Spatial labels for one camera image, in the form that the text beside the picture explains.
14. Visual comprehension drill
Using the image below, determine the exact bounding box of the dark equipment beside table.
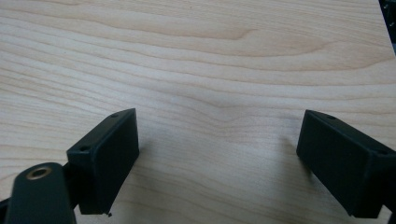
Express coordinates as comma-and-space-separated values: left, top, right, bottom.
378, 0, 396, 54

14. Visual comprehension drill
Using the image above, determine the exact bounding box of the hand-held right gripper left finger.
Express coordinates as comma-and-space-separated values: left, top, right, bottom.
65, 107, 140, 217

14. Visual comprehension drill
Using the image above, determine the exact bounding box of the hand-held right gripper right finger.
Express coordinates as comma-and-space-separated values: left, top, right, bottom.
295, 108, 396, 219

